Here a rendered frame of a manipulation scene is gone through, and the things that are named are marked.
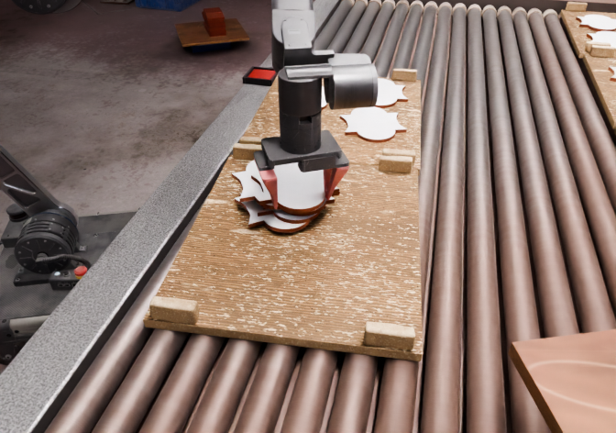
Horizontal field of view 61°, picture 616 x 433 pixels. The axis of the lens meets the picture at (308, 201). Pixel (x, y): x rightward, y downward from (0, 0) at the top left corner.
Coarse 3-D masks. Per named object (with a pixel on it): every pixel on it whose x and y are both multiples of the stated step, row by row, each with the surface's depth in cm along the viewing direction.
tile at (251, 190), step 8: (248, 168) 87; (256, 168) 87; (232, 176) 86; (240, 176) 85; (248, 176) 85; (248, 184) 83; (256, 184) 83; (248, 192) 82; (256, 192) 82; (240, 200) 81; (248, 200) 81; (256, 200) 81; (272, 208) 79; (280, 208) 79
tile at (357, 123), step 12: (360, 108) 113; (372, 108) 113; (348, 120) 108; (360, 120) 108; (372, 120) 108; (384, 120) 108; (396, 120) 108; (348, 132) 105; (360, 132) 104; (372, 132) 104; (384, 132) 104; (396, 132) 106
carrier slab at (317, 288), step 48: (240, 192) 89; (384, 192) 89; (192, 240) 79; (240, 240) 79; (288, 240) 79; (336, 240) 79; (384, 240) 79; (192, 288) 71; (240, 288) 71; (288, 288) 71; (336, 288) 71; (384, 288) 71; (240, 336) 65; (288, 336) 64; (336, 336) 64
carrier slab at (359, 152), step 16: (400, 80) 127; (416, 80) 127; (272, 96) 120; (416, 96) 120; (272, 112) 113; (336, 112) 113; (400, 112) 113; (416, 112) 113; (256, 128) 107; (272, 128) 107; (336, 128) 107; (416, 128) 107; (352, 144) 102; (368, 144) 102; (384, 144) 102; (400, 144) 102; (416, 144) 102; (352, 160) 97; (368, 160) 97; (416, 160) 97
